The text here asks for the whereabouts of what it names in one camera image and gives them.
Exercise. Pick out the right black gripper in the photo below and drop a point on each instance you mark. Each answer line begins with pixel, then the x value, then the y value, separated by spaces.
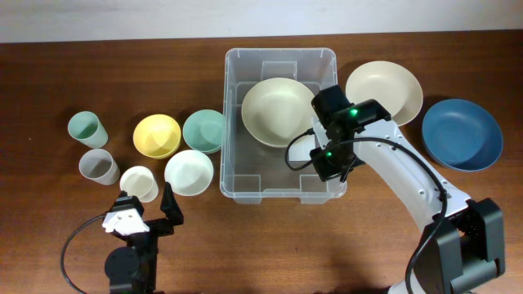
pixel 325 171

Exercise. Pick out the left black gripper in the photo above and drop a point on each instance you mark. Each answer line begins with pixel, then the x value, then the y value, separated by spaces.
pixel 172 212

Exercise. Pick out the blue plate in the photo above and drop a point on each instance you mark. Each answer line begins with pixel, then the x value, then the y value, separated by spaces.
pixel 462 135

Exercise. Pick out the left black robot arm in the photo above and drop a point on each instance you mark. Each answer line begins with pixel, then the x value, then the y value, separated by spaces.
pixel 133 267

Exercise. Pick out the cream cup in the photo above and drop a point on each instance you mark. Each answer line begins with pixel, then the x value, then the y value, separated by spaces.
pixel 139 181

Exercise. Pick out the white bowl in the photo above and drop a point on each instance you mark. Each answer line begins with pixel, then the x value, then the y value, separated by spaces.
pixel 189 172

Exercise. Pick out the white label in bin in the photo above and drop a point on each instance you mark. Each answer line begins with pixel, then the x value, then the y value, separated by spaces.
pixel 301 148

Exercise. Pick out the grey cup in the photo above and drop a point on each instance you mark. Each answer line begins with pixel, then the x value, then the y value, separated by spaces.
pixel 98 165

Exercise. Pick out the clear plastic storage bin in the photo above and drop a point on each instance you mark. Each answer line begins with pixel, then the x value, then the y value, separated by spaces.
pixel 250 170

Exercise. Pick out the yellow bowl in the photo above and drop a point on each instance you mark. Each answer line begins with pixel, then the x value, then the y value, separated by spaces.
pixel 157 136

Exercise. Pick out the green bowl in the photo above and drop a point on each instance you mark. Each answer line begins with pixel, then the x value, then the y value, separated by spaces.
pixel 203 129

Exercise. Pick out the green cup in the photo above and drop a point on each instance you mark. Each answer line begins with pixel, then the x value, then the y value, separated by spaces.
pixel 87 128

